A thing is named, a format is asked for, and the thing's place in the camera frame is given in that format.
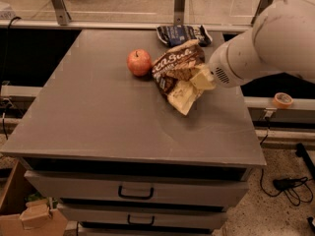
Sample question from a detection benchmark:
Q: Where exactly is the left metal bracket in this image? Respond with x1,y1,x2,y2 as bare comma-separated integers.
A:
51,0,71,26

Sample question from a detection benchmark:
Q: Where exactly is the grey drawer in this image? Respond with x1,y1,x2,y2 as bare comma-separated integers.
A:
25,170,248,208
57,204,227,230

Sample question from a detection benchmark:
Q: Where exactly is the middle metal bracket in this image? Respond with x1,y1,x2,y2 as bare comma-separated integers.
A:
173,0,186,26

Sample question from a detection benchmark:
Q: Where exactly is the orange tape roll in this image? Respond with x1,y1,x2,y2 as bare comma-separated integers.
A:
273,92,293,109

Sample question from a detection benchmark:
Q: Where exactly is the middle grey drawer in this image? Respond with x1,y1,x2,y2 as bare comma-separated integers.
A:
57,204,227,230

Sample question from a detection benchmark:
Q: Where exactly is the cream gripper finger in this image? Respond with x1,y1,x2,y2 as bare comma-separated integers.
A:
190,69,216,90

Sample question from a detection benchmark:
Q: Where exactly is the black power adapter with cable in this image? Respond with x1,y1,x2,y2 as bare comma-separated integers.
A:
259,170,314,207

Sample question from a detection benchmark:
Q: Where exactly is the brown sea salt chip bag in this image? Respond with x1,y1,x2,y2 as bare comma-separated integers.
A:
152,39,206,115

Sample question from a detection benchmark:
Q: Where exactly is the grey drawer cabinet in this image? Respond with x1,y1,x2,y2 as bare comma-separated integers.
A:
3,29,265,236

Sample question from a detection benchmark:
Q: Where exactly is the top grey drawer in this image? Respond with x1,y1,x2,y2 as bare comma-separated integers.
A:
25,170,248,208

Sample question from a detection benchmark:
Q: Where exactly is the red apple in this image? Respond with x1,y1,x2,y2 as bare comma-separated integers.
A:
127,49,152,77

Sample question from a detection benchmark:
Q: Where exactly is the cardboard box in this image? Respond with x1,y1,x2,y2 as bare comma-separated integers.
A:
0,161,68,236

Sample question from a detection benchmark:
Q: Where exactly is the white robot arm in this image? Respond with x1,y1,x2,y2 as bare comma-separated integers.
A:
191,0,315,90

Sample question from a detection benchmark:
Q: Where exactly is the blue chip bag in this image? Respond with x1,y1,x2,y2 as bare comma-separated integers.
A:
157,25,213,47

